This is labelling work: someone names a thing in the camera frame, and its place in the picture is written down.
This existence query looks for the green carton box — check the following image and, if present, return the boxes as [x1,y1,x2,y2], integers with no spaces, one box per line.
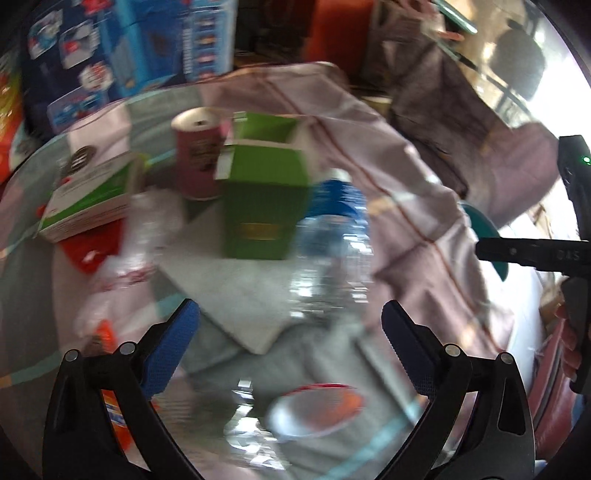
[215,111,315,260]

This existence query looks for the crumpled clear plastic bag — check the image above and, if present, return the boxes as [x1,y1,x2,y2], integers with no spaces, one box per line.
[73,189,185,337]

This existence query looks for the right hand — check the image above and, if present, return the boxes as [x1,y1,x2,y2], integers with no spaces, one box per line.
[555,303,582,381]

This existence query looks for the clear plastic water bottle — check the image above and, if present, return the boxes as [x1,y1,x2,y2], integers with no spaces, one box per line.
[290,169,373,320]

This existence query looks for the pink plaid tablecloth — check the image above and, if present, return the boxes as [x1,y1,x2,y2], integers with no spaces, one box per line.
[0,62,516,480]

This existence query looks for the teal trash bin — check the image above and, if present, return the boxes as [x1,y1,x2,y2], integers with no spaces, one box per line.
[459,202,510,282]

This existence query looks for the grey knitted sofa cover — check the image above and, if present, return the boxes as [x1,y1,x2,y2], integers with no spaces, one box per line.
[363,0,562,232]

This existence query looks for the black round coaster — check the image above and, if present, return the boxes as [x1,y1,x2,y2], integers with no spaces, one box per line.
[61,145,97,179]

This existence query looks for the pink cartoon cup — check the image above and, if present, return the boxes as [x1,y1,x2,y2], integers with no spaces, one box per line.
[171,107,228,201]

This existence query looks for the blue toy box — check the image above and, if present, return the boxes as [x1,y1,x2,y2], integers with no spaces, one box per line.
[22,0,238,137]

